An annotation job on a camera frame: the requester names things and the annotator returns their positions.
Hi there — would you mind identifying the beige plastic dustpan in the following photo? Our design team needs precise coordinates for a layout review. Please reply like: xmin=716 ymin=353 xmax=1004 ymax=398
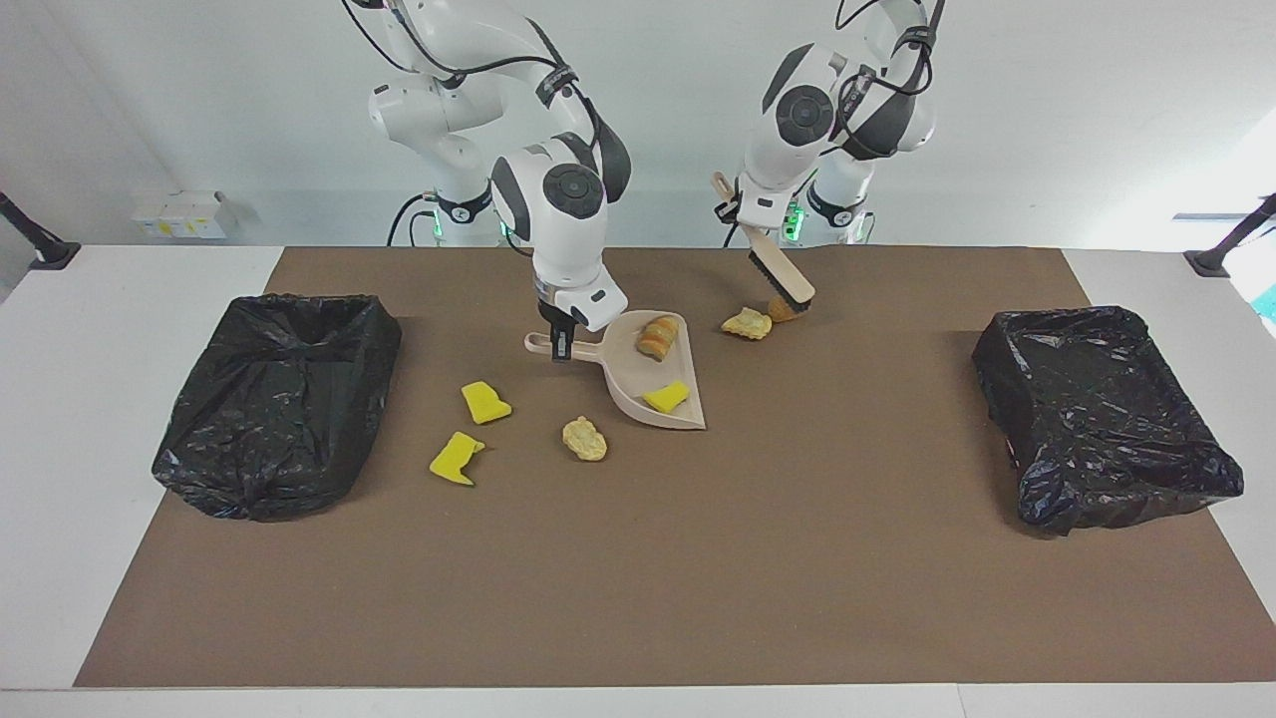
xmin=524 ymin=310 xmax=708 ymax=432

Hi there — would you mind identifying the beige brush with black bristles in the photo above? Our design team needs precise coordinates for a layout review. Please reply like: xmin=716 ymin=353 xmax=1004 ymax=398
xmin=711 ymin=172 xmax=816 ymax=318

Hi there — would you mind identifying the pale round bread lump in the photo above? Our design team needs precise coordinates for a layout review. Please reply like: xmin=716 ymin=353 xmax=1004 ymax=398
xmin=561 ymin=416 xmax=609 ymax=463

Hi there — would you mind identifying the striped croissant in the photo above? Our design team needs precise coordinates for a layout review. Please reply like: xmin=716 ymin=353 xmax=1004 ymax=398
xmin=636 ymin=315 xmax=681 ymax=361

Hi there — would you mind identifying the tall bin with black bag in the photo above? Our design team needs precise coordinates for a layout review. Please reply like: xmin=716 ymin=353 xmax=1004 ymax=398
xmin=152 ymin=292 xmax=404 ymax=523

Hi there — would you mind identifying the low bin with black bag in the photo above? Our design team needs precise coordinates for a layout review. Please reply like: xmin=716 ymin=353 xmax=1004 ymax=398
xmin=972 ymin=305 xmax=1245 ymax=538

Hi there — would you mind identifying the brown table mat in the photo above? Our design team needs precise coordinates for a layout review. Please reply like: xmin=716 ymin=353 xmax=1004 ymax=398
xmin=75 ymin=246 xmax=1276 ymax=689

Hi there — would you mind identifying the white box with yellow labels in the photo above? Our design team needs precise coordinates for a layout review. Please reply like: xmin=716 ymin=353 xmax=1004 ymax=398
xmin=130 ymin=189 xmax=240 ymax=240

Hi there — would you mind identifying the black right arm base cable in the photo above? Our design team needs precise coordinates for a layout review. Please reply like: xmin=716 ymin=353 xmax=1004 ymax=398
xmin=387 ymin=192 xmax=442 ymax=247

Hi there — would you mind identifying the black camera stand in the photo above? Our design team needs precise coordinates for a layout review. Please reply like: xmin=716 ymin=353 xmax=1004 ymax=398
xmin=0 ymin=191 xmax=83 ymax=271
xmin=1184 ymin=192 xmax=1276 ymax=278

